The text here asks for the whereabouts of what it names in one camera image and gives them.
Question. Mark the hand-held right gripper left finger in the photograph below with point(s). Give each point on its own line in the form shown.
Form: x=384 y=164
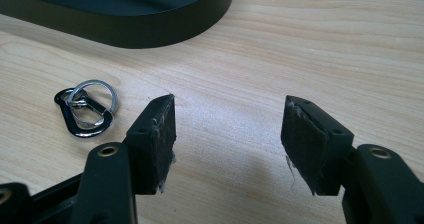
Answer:
x=150 y=150

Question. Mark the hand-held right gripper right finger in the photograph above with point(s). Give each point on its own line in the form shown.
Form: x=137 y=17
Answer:
x=320 y=150

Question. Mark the black oval tray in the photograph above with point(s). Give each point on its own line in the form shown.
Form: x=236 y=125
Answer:
x=133 y=17

